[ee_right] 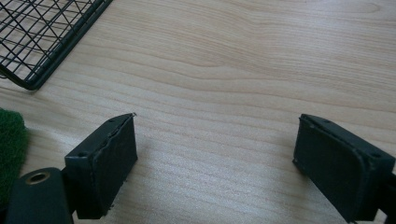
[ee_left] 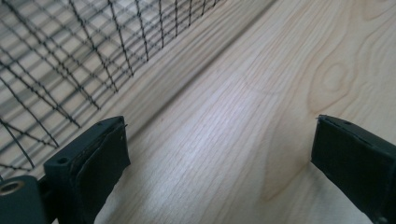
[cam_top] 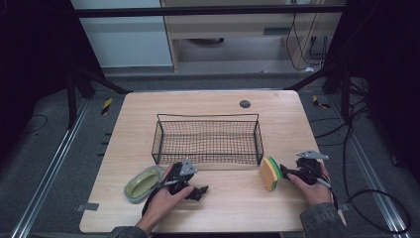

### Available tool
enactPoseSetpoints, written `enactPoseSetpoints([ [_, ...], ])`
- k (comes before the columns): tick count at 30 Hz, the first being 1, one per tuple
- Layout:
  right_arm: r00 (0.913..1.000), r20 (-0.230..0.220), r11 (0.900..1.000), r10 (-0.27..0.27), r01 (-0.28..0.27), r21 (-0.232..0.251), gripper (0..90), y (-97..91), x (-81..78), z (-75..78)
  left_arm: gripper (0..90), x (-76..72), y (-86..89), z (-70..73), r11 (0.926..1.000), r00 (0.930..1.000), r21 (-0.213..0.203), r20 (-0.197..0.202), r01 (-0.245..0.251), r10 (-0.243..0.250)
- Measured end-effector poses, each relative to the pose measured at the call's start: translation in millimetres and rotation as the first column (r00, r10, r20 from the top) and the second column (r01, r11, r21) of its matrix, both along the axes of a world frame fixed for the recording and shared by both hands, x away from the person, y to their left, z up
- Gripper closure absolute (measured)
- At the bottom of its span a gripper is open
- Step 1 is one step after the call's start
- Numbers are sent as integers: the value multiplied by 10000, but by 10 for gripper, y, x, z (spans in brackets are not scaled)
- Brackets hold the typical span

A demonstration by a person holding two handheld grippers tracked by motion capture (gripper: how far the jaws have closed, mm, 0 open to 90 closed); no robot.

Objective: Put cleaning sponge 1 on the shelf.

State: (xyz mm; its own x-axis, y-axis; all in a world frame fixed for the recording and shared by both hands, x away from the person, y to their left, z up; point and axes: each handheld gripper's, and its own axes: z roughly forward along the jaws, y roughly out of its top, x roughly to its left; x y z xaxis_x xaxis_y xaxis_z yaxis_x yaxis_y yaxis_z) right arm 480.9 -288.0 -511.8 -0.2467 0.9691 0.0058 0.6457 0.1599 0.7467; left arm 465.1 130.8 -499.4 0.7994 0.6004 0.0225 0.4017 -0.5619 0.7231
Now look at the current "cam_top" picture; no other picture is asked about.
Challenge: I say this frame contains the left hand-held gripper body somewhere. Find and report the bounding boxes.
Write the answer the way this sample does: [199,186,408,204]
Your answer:
[165,158,199,196]

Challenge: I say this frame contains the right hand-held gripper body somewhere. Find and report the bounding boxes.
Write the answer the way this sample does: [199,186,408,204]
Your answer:
[294,149,331,186]

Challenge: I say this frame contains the yellow sponge with green pad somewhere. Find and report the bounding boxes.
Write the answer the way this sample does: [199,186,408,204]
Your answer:
[259,156,284,192]

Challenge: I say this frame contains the black wire mesh basket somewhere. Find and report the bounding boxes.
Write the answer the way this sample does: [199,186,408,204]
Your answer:
[151,113,265,167]

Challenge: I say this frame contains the green oval soap dish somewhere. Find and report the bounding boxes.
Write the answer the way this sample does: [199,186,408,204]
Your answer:
[123,165,165,204]

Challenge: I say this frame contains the person's right hand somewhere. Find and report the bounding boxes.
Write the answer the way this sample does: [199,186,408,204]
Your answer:
[286,163,335,207]

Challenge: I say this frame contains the person's left hand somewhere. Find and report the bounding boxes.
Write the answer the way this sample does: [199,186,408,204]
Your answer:
[144,165,196,222]

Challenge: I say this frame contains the black and yellow floor tape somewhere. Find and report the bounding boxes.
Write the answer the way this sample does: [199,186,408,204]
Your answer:
[311,94,332,110]
[100,97,114,116]

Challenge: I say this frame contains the black metal stand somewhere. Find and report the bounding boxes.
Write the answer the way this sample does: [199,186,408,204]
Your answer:
[283,60,353,121]
[64,62,134,131]

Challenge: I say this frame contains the dark curtain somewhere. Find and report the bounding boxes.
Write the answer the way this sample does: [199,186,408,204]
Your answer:
[0,0,107,167]
[321,0,420,186]

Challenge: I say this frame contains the white cabinet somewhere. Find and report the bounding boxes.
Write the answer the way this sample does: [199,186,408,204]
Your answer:
[70,0,174,69]

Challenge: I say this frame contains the black horizontal metal bar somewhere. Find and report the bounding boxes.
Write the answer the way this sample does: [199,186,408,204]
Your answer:
[73,4,347,19]

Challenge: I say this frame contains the right hand-held gripper cable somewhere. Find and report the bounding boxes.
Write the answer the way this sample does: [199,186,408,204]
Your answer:
[311,165,340,212]

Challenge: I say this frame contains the hand-held gripper cable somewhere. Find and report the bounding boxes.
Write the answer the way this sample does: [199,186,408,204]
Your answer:
[141,178,181,216]
[311,165,340,212]

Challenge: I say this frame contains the black floor cable loop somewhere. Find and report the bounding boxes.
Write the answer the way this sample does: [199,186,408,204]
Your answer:
[309,98,413,235]

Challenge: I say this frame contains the left hand-held gripper cable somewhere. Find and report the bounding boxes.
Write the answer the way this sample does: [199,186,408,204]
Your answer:
[141,178,181,216]

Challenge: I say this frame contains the aluminium floor rail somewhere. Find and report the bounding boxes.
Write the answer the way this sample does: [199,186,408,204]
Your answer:
[9,98,91,238]
[330,94,414,238]

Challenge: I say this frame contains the black hanging cables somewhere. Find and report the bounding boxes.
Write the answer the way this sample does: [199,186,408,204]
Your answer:
[284,12,329,71]

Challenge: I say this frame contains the thin black floor cable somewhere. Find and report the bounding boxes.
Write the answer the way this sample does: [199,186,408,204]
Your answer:
[19,113,50,137]

